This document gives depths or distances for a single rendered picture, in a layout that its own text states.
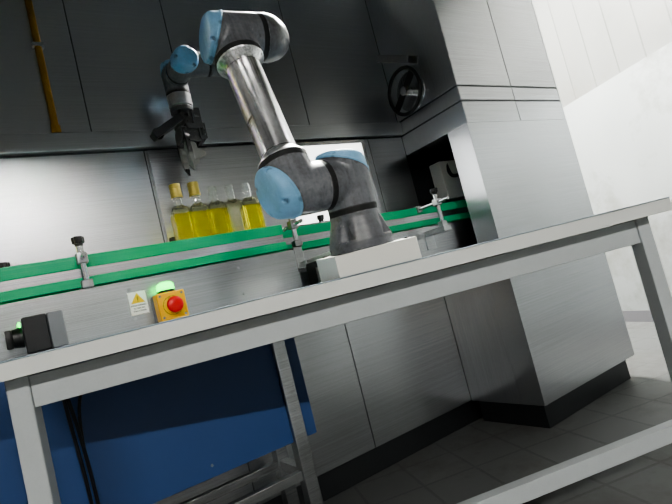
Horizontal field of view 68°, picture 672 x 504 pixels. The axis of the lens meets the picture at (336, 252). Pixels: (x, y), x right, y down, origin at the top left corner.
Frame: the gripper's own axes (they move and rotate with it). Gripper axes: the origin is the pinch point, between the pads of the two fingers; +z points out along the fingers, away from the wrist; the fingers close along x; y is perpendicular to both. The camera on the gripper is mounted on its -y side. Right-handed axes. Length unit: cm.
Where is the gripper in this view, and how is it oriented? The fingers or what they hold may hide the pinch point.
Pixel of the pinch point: (189, 169)
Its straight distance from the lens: 165.8
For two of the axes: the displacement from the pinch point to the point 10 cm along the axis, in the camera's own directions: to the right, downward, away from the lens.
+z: 2.4, 9.7, -0.6
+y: 8.2, -1.7, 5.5
